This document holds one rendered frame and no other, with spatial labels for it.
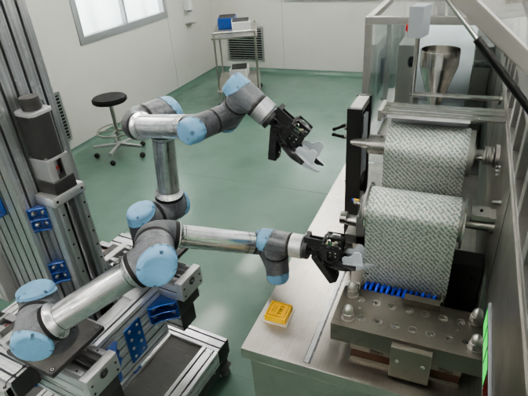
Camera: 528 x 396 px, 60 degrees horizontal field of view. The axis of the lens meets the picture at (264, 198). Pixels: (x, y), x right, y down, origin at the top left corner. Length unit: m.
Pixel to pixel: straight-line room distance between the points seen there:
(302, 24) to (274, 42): 0.52
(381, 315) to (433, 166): 0.47
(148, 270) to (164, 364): 1.09
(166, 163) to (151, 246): 0.53
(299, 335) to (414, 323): 0.34
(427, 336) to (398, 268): 0.21
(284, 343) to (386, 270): 0.37
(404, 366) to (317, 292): 0.41
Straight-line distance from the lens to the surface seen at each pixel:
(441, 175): 1.47
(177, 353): 2.39
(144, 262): 1.31
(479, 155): 1.50
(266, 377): 1.48
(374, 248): 1.35
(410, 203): 1.28
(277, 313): 1.47
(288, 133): 1.30
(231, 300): 2.90
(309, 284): 1.61
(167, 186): 1.84
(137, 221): 1.83
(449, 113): 1.50
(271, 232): 1.42
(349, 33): 6.95
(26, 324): 1.50
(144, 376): 2.35
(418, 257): 1.34
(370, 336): 1.29
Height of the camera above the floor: 1.96
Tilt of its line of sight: 31 degrees down
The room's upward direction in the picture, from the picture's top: 4 degrees counter-clockwise
